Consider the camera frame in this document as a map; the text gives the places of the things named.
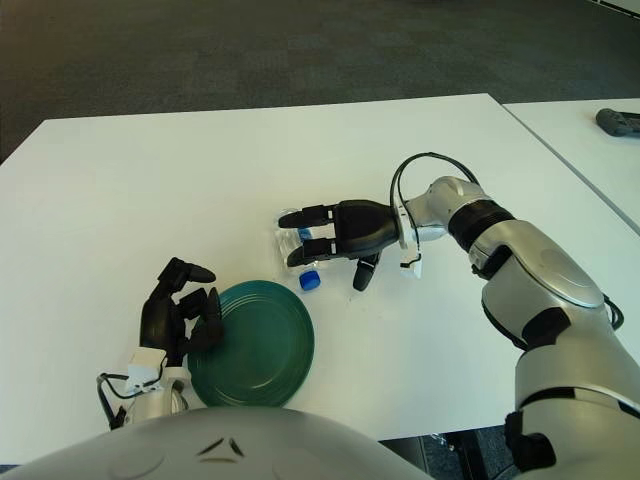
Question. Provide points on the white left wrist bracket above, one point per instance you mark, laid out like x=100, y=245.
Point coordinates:
x=145, y=367

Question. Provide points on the black table leg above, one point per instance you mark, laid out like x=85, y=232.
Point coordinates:
x=465, y=455

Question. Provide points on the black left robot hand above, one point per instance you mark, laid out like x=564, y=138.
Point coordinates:
x=160, y=320

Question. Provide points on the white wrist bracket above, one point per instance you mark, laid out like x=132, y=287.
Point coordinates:
x=412, y=267
x=145, y=367

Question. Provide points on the grey robot torso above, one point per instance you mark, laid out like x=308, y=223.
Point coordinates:
x=200, y=450

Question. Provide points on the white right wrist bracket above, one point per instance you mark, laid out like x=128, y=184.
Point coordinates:
x=412, y=267

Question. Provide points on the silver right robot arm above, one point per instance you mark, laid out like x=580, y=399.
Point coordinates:
x=525, y=280

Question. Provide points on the green round plate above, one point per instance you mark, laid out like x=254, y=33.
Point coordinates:
x=260, y=350

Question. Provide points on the dark grey handheld controller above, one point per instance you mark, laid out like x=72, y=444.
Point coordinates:
x=617, y=121

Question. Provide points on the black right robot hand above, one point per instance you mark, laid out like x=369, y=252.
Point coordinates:
x=365, y=227

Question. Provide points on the clear bottle with blue cap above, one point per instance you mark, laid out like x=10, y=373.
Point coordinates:
x=300, y=255

